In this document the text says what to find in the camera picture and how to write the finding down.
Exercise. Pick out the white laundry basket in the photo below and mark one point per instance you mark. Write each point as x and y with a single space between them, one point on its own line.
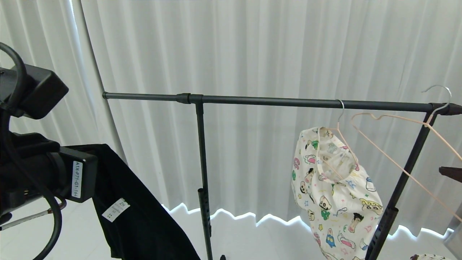
429 257

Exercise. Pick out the white curtain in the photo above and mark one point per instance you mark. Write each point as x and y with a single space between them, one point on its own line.
234 47

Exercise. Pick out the cream printed garment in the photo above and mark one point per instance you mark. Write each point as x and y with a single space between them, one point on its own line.
339 209

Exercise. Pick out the black garment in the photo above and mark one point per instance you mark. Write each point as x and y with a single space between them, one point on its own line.
144 216

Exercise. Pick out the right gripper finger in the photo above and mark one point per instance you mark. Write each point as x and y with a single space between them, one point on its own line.
453 173

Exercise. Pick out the black clothes rack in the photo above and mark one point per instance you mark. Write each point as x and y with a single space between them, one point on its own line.
270 102

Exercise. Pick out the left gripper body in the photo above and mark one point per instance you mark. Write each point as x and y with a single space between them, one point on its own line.
77 177

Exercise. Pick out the pink clothes hanger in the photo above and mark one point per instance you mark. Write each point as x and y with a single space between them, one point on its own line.
341 108
397 117

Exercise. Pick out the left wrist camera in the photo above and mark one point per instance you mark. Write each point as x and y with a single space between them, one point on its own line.
39 90

